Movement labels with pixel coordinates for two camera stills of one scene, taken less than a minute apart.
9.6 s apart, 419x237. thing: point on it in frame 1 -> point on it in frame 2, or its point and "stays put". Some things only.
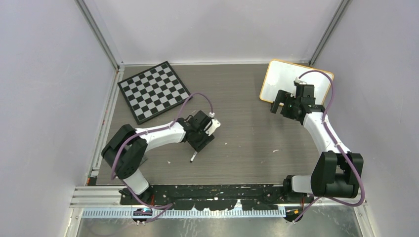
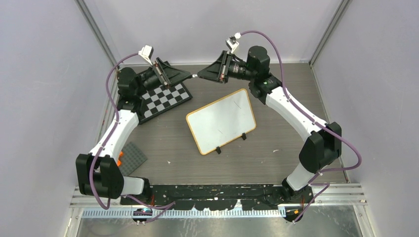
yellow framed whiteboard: (280, 75) -> (220, 122)
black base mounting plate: (217, 197) stays put
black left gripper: (198, 145) -> (171, 76)
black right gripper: (284, 97) -> (219, 70)
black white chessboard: (153, 92) stays put
